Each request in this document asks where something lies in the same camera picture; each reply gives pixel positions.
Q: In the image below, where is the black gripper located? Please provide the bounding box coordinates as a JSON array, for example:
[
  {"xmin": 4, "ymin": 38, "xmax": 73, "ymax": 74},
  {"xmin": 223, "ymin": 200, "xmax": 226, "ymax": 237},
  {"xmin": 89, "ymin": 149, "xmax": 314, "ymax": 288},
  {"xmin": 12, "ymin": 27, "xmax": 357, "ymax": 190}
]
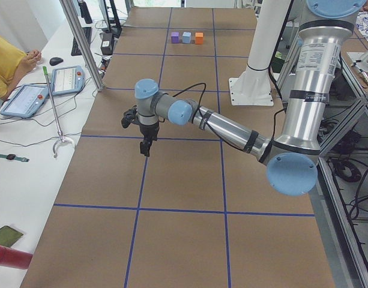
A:
[{"xmin": 139, "ymin": 122, "xmax": 160, "ymax": 157}]

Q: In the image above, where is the green grabber tool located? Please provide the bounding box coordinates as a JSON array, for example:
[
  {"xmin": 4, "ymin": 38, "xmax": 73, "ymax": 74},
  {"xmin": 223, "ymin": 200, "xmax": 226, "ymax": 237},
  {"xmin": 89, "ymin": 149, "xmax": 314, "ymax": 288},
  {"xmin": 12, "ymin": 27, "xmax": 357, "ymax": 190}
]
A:
[{"xmin": 42, "ymin": 66, "xmax": 76, "ymax": 158}]

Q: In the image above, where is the purple foam block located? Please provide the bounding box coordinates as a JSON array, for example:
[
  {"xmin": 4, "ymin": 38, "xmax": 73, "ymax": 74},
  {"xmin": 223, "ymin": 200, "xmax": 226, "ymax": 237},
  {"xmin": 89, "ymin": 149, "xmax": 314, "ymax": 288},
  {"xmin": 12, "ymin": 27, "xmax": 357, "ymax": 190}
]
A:
[{"xmin": 170, "ymin": 31, "xmax": 180, "ymax": 44}]

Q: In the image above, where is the far teach pendant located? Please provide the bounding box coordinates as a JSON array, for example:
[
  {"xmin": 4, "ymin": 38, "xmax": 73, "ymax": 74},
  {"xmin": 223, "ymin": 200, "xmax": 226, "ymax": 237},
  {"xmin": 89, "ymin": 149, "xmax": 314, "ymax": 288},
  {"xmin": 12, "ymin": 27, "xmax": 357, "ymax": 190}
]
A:
[{"xmin": 51, "ymin": 65, "xmax": 85, "ymax": 95}]

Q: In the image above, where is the black computer mouse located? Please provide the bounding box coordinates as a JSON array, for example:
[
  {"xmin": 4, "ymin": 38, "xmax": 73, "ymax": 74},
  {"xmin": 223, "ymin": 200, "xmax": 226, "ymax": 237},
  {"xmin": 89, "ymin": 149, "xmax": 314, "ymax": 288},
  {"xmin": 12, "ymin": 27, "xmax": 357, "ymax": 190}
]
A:
[{"xmin": 49, "ymin": 57, "xmax": 64, "ymax": 66}]

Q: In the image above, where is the light blue foam block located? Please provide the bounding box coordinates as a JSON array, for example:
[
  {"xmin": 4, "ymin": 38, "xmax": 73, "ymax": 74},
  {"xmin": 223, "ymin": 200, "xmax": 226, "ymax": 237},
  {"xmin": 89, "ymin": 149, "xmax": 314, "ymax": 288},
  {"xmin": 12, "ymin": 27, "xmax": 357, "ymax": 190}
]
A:
[{"xmin": 182, "ymin": 31, "xmax": 192, "ymax": 44}]

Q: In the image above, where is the person in yellow shirt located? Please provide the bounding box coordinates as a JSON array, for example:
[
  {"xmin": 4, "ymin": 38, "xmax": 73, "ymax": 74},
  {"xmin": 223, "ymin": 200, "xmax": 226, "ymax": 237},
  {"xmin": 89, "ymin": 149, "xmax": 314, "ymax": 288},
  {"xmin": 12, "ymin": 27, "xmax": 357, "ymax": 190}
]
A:
[{"xmin": 0, "ymin": 36, "xmax": 37, "ymax": 101}]

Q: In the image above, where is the green strap smartwatch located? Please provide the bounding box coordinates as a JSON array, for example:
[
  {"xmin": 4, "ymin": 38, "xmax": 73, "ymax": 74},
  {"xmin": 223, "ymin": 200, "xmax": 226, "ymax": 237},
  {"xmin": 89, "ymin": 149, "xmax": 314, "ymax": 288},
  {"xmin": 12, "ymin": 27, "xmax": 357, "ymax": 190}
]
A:
[{"xmin": 0, "ymin": 154, "xmax": 29, "ymax": 163}]

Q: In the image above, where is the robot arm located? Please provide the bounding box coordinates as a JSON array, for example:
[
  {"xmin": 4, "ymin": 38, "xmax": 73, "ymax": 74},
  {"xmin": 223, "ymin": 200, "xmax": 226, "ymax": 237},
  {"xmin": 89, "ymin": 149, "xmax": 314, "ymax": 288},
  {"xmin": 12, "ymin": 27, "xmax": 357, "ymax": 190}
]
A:
[{"xmin": 133, "ymin": 1, "xmax": 364, "ymax": 196}]

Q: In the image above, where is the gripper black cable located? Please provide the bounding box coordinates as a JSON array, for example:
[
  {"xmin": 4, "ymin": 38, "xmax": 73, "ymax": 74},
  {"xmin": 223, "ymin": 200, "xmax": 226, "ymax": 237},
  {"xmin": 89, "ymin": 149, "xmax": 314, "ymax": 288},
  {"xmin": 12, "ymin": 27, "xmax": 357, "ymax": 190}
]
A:
[{"xmin": 171, "ymin": 83, "xmax": 229, "ymax": 142}]

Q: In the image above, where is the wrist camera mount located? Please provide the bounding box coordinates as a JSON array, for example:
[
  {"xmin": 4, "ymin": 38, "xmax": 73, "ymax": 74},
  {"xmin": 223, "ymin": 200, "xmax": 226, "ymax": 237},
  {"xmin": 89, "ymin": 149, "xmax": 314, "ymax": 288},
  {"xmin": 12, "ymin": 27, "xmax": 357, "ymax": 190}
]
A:
[{"xmin": 121, "ymin": 106, "xmax": 139, "ymax": 128}]

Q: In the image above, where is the black box with label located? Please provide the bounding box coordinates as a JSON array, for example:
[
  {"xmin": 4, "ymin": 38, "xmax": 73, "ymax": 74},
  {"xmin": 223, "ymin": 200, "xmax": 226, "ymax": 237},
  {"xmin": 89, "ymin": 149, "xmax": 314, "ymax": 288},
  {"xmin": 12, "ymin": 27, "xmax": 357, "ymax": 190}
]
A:
[{"xmin": 100, "ymin": 33, "xmax": 114, "ymax": 56}]

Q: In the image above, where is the aluminium frame post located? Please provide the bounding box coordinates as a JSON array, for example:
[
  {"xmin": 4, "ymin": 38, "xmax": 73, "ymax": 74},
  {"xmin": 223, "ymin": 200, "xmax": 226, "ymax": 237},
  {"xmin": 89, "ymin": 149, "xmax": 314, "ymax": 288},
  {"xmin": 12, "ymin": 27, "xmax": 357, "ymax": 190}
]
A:
[{"xmin": 59, "ymin": 0, "xmax": 104, "ymax": 92}]

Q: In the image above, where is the red bottle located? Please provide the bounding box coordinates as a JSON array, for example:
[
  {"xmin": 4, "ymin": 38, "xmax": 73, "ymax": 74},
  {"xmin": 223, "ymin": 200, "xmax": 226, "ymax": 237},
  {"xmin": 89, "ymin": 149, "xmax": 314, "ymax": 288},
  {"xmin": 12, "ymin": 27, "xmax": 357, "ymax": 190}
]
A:
[{"xmin": 0, "ymin": 245, "xmax": 33, "ymax": 269}]

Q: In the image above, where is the near teach pendant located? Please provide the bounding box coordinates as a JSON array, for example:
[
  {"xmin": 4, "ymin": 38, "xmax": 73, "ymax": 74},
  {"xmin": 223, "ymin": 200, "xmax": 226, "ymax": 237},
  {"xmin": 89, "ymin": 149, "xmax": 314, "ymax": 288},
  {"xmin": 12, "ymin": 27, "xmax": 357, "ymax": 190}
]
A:
[{"xmin": 0, "ymin": 85, "xmax": 49, "ymax": 118}]

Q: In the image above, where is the black keyboard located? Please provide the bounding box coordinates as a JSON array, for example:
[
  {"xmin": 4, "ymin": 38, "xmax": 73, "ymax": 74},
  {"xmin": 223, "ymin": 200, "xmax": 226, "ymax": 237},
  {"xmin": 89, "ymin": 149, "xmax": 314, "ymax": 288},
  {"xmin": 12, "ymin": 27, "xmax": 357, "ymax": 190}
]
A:
[{"xmin": 70, "ymin": 26, "xmax": 93, "ymax": 57}]

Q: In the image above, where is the teach pendant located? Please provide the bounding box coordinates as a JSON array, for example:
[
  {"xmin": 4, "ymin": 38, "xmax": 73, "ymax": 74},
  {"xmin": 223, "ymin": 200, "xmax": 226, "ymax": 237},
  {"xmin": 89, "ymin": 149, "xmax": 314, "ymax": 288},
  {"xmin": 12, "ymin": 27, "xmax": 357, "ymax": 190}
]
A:
[
  {"xmin": 0, "ymin": 85, "xmax": 49, "ymax": 118},
  {"xmin": 51, "ymin": 65, "xmax": 85, "ymax": 95}
]

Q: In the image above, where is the orange foam block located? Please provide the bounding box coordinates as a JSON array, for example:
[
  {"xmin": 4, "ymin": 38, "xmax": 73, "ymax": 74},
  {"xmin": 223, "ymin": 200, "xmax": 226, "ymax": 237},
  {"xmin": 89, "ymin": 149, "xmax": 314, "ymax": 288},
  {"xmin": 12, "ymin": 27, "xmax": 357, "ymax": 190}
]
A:
[{"xmin": 195, "ymin": 32, "xmax": 204, "ymax": 45}]

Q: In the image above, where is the person's hand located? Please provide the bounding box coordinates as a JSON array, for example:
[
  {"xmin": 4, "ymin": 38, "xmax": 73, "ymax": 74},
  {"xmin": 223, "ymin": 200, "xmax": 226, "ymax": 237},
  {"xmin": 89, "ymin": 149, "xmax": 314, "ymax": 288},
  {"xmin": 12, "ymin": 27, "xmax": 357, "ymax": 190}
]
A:
[{"xmin": 25, "ymin": 50, "xmax": 42, "ymax": 67}]

